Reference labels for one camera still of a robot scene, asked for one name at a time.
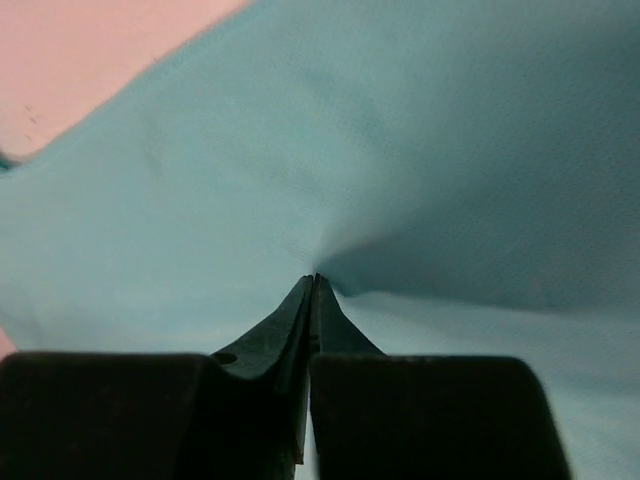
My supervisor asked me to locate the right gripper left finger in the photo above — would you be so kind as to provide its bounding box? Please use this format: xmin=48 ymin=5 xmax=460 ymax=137
xmin=1 ymin=276 xmax=313 ymax=479

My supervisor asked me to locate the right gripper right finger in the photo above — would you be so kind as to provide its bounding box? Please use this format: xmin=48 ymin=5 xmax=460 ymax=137
xmin=310 ymin=276 xmax=570 ymax=479

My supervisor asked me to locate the teal t-shirt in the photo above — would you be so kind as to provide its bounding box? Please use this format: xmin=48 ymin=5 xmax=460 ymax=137
xmin=1 ymin=1 xmax=639 ymax=479

